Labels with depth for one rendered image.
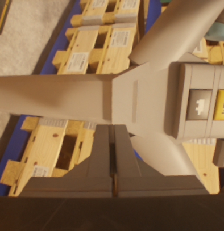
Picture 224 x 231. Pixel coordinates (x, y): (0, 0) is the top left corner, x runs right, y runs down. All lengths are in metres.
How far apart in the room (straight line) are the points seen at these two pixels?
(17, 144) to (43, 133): 0.26
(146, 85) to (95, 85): 0.06
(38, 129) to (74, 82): 1.02
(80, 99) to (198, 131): 0.15
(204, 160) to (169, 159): 0.77
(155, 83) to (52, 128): 1.01
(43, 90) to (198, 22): 0.21
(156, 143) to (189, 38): 0.13
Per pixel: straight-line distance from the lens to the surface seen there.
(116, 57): 1.39
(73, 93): 0.22
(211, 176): 1.00
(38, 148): 1.17
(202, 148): 1.02
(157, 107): 0.21
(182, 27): 0.22
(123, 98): 0.20
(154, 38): 0.21
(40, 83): 0.25
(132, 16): 1.78
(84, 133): 1.06
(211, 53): 1.44
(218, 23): 0.74
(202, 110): 0.22
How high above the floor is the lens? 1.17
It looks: 14 degrees down
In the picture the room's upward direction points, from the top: 94 degrees clockwise
